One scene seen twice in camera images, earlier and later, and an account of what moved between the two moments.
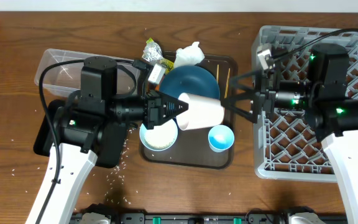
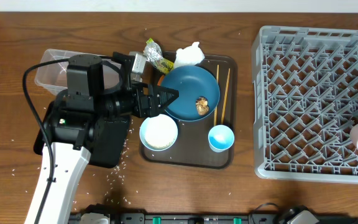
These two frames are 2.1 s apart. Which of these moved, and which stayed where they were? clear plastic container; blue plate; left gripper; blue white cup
Moved: left gripper
Stayed: blue plate; blue white cup; clear plastic container
